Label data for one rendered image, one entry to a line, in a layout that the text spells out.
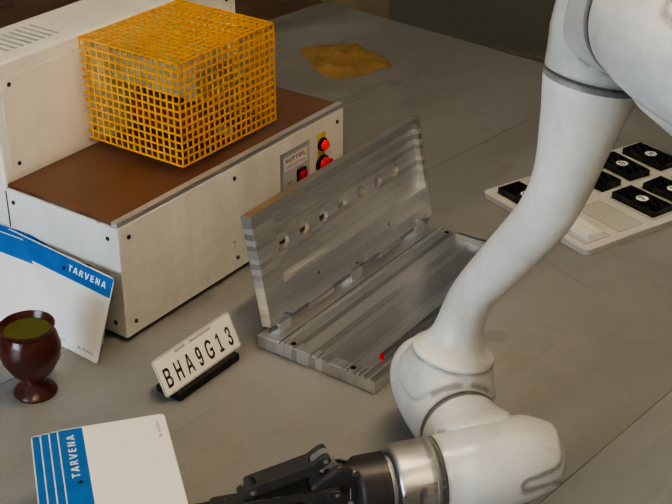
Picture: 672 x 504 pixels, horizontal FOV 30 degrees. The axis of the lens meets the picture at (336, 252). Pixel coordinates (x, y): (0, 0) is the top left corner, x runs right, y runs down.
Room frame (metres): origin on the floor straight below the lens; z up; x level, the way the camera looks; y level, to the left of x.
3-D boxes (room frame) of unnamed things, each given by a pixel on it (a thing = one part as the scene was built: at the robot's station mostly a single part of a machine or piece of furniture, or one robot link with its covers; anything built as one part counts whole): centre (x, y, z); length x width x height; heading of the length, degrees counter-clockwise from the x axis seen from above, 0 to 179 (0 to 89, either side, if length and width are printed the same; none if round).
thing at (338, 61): (2.74, -0.02, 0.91); 0.22 x 0.18 x 0.02; 24
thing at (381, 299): (1.66, -0.10, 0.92); 0.44 x 0.21 x 0.04; 145
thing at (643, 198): (1.99, -0.54, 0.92); 0.10 x 0.05 x 0.01; 36
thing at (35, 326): (1.43, 0.42, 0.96); 0.09 x 0.09 x 0.11
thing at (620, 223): (2.04, -0.51, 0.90); 0.40 x 0.27 x 0.01; 124
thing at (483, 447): (1.17, -0.19, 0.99); 0.16 x 0.13 x 0.11; 106
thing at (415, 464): (1.13, -0.08, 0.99); 0.09 x 0.06 x 0.09; 16
